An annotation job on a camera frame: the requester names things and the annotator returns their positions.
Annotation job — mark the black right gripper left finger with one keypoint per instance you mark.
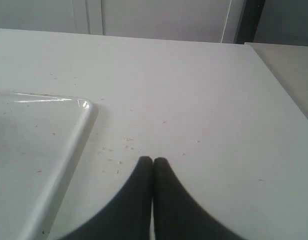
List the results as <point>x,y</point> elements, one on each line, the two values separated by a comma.
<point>127,216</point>

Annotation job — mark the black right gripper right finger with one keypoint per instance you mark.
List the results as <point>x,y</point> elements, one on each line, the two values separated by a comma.
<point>177,216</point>

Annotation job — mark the white plastic tray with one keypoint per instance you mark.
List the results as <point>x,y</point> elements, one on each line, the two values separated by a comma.
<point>41,139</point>

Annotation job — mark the white cabinet doors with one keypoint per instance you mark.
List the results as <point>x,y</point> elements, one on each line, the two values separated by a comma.
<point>185,20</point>

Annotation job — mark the dark vertical post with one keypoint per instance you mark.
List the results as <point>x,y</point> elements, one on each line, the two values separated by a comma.
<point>249,21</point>

